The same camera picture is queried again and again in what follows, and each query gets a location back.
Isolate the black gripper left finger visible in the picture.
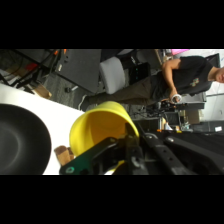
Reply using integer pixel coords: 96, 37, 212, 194
59, 134, 130, 176

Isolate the cardboard box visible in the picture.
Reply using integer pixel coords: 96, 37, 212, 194
30, 82, 53, 100

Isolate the person in black shirt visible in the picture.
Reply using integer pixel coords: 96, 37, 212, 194
77, 54, 224, 113

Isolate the black bowl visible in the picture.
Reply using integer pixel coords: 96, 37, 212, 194
0, 102, 53, 176

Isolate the tan plush toy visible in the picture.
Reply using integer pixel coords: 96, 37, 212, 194
53, 144, 75, 167

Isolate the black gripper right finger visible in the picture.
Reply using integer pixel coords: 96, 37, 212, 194
124, 122, 188, 176

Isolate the yellow plastic cup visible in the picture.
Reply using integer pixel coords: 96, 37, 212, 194
68, 100, 141, 158

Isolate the white handheld controller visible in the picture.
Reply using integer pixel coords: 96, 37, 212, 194
168, 93, 183, 105

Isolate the black computer tower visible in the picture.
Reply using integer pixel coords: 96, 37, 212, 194
127, 61, 152, 86

